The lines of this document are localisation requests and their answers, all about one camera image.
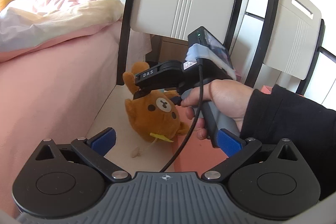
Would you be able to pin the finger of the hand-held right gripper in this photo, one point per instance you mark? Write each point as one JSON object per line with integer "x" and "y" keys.
{"x": 143, "y": 94}
{"x": 148, "y": 76}

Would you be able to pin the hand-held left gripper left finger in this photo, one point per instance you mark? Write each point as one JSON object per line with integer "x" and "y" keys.
{"x": 103, "y": 141}

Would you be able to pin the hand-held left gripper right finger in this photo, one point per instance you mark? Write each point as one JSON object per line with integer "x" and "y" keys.
{"x": 229, "y": 144}

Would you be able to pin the brown teddy bear plush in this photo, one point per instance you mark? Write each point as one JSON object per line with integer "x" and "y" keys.
{"x": 155, "y": 119}

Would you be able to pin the salmon box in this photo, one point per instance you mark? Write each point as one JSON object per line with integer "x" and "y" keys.
{"x": 266, "y": 89}

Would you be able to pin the person's right hand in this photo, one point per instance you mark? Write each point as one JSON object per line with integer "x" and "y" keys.
{"x": 231, "y": 98}

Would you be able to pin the pink gift bag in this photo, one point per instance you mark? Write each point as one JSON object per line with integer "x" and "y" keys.
{"x": 237, "y": 74}

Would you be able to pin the salmon box lid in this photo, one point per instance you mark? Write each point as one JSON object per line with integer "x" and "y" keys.
{"x": 199, "y": 158}

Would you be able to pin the wooden nightstand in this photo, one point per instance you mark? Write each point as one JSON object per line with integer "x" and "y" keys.
{"x": 170, "y": 48}

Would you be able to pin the pink bed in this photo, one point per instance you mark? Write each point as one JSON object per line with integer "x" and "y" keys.
{"x": 52, "y": 87}

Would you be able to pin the pastel quilt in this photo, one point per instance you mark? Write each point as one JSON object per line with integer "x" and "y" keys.
{"x": 52, "y": 11}

